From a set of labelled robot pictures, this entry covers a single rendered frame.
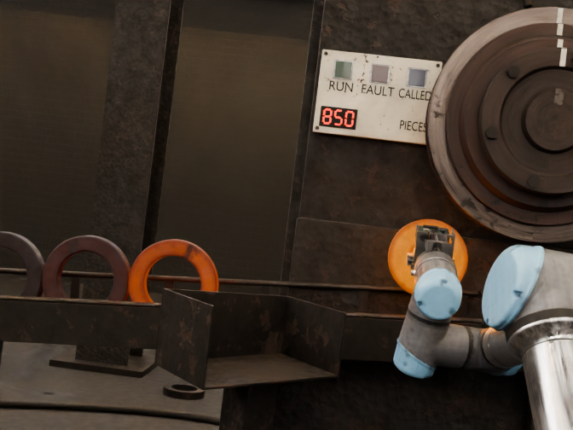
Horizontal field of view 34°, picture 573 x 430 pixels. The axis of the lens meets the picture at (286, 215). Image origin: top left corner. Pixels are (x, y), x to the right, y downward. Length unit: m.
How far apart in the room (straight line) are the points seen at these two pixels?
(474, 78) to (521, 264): 0.74
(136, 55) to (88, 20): 3.89
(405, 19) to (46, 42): 6.67
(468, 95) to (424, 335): 0.53
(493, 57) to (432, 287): 0.56
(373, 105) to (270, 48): 6.13
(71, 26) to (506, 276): 7.48
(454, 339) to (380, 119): 0.61
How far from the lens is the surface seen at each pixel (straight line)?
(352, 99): 2.04
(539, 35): 1.94
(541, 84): 1.87
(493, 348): 1.60
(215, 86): 8.16
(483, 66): 1.91
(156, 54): 4.60
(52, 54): 8.55
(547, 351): 1.20
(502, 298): 1.24
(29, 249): 2.04
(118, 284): 1.99
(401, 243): 1.87
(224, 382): 1.58
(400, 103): 2.04
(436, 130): 1.91
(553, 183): 1.85
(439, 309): 1.55
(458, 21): 2.10
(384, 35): 2.09
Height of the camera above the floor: 0.90
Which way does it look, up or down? 1 degrees down
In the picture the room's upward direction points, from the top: 7 degrees clockwise
